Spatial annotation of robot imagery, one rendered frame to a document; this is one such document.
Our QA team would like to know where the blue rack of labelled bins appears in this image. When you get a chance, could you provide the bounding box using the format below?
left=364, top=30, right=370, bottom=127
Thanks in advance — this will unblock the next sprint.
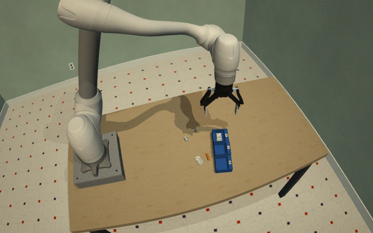
left=212, top=129, right=233, bottom=173

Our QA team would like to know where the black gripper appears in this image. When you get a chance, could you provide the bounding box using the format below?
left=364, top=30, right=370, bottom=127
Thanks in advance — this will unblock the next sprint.
left=200, top=82, right=244, bottom=117

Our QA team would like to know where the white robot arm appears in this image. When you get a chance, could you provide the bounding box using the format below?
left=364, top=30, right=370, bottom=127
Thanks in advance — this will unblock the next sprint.
left=57, top=0, right=240, bottom=176

